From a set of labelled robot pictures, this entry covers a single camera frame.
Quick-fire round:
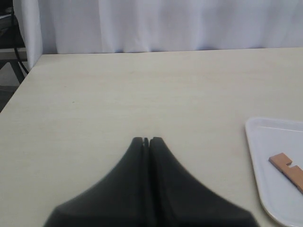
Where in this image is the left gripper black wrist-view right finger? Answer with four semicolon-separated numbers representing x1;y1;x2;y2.
149;136;262;227

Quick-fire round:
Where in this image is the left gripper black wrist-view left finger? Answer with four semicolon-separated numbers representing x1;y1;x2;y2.
44;137;150;227

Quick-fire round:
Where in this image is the dark metal frame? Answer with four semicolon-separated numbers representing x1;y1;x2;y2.
0;0;30;114

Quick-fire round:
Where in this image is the wooden notched puzzle piece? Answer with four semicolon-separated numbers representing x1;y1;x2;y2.
269;153;303;193

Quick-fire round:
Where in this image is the white plastic tray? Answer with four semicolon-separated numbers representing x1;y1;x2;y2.
245;117;303;227

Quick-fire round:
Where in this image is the white curtain backdrop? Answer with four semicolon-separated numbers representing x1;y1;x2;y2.
13;0;303;67

